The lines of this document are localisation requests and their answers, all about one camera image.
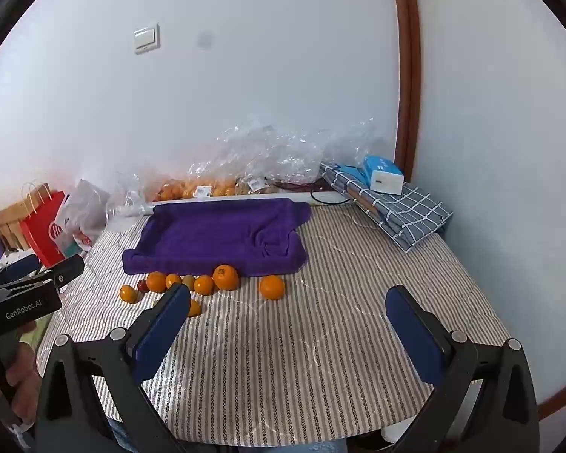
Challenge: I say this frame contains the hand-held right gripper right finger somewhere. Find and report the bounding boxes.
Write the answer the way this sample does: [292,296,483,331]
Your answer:
[385,285,541,453]

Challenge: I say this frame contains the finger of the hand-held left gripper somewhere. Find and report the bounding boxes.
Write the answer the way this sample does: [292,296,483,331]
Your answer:
[0,254,85,299]
[0,254,42,287]

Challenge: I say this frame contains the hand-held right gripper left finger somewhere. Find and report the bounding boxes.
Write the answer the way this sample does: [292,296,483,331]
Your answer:
[35,283,192,453]

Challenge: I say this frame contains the large orange with stem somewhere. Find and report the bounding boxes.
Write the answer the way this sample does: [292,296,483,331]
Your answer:
[212,265,241,291]

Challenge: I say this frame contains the purple towel lined tray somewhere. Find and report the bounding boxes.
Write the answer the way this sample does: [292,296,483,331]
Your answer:
[123,199,313,277]

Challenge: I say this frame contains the person's left hand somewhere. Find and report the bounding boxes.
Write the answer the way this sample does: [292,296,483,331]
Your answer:
[4,322,42,426]

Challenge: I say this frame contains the red paper bag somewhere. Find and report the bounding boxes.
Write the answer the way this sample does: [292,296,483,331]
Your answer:
[20,191,69,268]

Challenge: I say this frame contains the brown paper bag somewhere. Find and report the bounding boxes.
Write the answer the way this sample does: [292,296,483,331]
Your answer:
[0,182,54,252]

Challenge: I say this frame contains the white plastic bag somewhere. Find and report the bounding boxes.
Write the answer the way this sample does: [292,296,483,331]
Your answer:
[57,179,111,253]

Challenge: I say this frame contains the striped blanket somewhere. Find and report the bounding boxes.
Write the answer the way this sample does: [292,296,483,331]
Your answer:
[37,202,511,448]

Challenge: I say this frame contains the person's jeans leg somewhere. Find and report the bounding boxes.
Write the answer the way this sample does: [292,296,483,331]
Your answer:
[108,427,140,453]

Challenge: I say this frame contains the blue plaid folded cloth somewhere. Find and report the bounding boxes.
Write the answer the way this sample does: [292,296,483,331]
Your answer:
[319,162,454,254]

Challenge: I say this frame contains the clear plastic bag of oranges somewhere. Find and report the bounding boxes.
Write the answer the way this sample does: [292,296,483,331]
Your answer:
[152,174,240,203]

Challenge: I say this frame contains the white board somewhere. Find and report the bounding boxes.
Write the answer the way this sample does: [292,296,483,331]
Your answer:
[139,191,352,216]

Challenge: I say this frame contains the blue white tissue box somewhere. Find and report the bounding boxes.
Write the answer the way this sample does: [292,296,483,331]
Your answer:
[361,154,405,196]

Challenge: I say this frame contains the crumpled clear plastic bags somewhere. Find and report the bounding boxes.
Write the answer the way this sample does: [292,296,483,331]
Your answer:
[106,114,392,220]

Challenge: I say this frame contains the black cable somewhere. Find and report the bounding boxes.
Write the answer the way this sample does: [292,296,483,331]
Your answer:
[274,180,354,207]

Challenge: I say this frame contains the white wall switch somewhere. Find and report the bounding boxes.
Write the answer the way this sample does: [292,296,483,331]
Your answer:
[133,23,161,55]

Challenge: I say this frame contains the brown wooden door frame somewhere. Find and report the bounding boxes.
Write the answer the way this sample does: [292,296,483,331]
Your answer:
[389,0,422,184]

